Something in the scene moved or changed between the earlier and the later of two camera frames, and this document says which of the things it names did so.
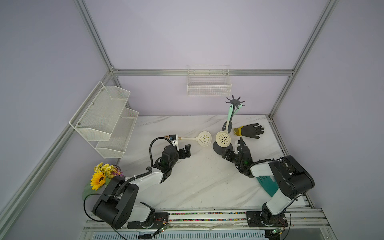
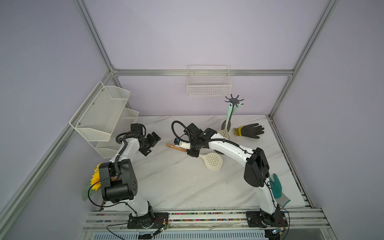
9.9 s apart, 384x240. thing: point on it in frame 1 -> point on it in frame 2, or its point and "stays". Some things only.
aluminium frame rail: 203,72 stays
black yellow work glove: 253,130 stays
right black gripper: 229,157 -> 190,152
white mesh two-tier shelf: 104,121 stays
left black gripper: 182,155 -> 153,141
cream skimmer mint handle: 223,138 stays
